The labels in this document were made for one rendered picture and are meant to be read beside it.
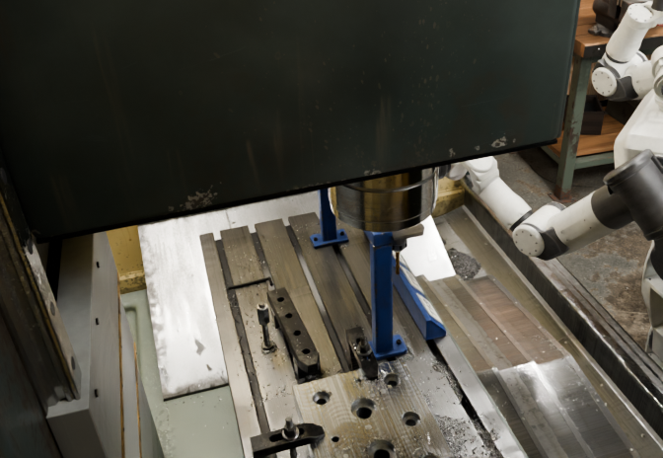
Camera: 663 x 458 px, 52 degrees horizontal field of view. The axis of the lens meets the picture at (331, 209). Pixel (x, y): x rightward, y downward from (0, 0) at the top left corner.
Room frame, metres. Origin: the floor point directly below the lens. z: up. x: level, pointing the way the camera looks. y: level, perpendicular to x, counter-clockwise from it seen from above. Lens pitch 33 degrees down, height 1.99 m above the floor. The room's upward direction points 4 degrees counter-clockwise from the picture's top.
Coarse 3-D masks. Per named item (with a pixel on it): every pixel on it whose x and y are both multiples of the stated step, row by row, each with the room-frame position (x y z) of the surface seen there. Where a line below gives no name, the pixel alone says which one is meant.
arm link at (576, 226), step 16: (592, 192) 1.15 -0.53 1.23; (576, 208) 1.15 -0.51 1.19; (528, 224) 1.21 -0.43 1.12; (560, 224) 1.17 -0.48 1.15; (576, 224) 1.13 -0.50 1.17; (592, 224) 1.11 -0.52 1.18; (528, 240) 1.19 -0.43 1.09; (544, 240) 1.18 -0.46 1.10; (560, 240) 1.16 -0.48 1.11; (576, 240) 1.13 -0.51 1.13; (592, 240) 1.12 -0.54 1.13; (544, 256) 1.17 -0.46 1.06
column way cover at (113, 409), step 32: (64, 256) 0.79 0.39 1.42; (96, 256) 0.81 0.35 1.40; (64, 288) 0.72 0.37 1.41; (96, 288) 0.74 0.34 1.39; (64, 320) 0.66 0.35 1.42; (96, 320) 0.67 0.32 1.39; (96, 352) 0.62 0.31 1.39; (128, 352) 0.88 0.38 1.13; (96, 384) 0.57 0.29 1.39; (128, 384) 0.79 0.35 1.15; (64, 416) 0.50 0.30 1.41; (96, 416) 0.52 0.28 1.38; (128, 416) 0.71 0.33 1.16; (64, 448) 0.50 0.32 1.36; (96, 448) 0.51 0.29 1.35; (128, 448) 0.65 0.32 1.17
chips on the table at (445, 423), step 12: (444, 372) 1.01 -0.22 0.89; (420, 384) 0.97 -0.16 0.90; (444, 384) 0.97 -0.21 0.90; (456, 384) 0.97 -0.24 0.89; (444, 420) 0.87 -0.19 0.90; (444, 432) 0.85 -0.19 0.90; (480, 432) 0.84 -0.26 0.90; (492, 432) 0.84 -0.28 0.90; (456, 444) 0.82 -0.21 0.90; (492, 444) 0.82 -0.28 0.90; (456, 456) 0.79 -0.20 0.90; (492, 456) 0.79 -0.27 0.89
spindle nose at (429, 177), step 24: (432, 168) 0.79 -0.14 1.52; (336, 192) 0.80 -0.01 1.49; (360, 192) 0.77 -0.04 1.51; (384, 192) 0.76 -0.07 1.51; (408, 192) 0.77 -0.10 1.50; (432, 192) 0.79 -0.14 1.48; (336, 216) 0.80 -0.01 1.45; (360, 216) 0.77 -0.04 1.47; (384, 216) 0.76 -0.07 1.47; (408, 216) 0.77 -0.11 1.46
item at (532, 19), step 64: (0, 0) 0.62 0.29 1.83; (64, 0) 0.64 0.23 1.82; (128, 0) 0.65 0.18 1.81; (192, 0) 0.66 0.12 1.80; (256, 0) 0.68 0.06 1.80; (320, 0) 0.69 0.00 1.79; (384, 0) 0.71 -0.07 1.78; (448, 0) 0.73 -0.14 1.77; (512, 0) 0.75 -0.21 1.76; (576, 0) 0.77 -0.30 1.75; (0, 64) 0.62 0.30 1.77; (64, 64) 0.63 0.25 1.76; (128, 64) 0.65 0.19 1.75; (192, 64) 0.66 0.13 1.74; (256, 64) 0.68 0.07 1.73; (320, 64) 0.69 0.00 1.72; (384, 64) 0.71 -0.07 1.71; (448, 64) 0.73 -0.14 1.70; (512, 64) 0.75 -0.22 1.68; (0, 128) 0.61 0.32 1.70; (64, 128) 0.63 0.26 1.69; (128, 128) 0.64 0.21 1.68; (192, 128) 0.66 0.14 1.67; (256, 128) 0.67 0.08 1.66; (320, 128) 0.69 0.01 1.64; (384, 128) 0.71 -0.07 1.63; (448, 128) 0.73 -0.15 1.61; (512, 128) 0.75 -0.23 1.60; (64, 192) 0.62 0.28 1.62; (128, 192) 0.64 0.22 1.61; (192, 192) 0.65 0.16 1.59; (256, 192) 0.67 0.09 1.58
